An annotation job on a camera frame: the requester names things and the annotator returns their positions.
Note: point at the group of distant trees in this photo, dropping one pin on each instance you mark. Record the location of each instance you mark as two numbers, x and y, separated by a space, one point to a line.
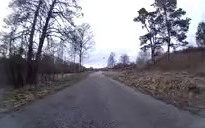
111 60

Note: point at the grey asphalt road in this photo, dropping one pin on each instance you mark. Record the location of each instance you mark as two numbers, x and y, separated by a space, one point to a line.
96 103

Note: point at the tall pine tree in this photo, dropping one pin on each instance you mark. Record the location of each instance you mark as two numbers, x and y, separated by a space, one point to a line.
168 33
152 43

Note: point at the dry grass verge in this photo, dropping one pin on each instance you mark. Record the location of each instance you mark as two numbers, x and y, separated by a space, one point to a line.
163 85
33 91

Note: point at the row of bare trees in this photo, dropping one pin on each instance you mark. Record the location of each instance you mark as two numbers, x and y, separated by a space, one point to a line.
31 40

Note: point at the brown brush thicket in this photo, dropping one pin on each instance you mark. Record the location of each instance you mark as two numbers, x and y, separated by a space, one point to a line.
186 60

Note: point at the dark hedge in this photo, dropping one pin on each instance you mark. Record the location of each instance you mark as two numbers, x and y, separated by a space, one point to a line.
10 71

